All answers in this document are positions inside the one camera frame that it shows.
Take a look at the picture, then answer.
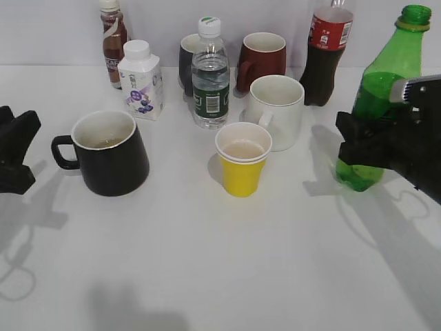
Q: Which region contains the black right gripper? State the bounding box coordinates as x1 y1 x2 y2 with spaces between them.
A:
336 74 440 203

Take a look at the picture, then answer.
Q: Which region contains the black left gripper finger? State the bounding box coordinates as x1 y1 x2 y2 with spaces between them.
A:
1 106 41 162
1 160 36 194

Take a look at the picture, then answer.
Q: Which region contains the green plastic soda bottle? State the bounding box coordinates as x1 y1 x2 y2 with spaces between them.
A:
336 4 431 192

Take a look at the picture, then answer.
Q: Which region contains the black ceramic mug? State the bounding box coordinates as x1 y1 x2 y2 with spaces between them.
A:
51 111 150 197

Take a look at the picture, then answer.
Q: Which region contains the white ceramic mug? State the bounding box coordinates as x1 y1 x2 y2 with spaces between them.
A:
243 74 305 152

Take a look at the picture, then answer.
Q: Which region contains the dark red mug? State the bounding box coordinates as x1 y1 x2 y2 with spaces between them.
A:
236 32 287 93

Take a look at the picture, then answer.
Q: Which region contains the dark grey mug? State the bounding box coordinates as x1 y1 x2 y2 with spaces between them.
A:
178 34 199 97

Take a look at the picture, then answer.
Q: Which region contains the yellow paper cup stack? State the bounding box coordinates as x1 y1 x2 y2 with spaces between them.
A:
215 122 273 197

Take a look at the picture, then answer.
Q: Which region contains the cola bottle red label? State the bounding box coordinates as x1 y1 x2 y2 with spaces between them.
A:
300 1 353 106

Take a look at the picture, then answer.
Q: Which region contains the white blueberry yogurt carton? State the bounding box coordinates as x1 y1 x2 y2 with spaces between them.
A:
118 39 165 121

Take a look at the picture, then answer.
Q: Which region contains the brown coffee drink bottle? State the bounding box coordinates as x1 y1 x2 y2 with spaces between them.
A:
99 0 130 90

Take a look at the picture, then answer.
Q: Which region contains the clear water bottle green label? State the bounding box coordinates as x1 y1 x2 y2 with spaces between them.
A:
192 16 230 130

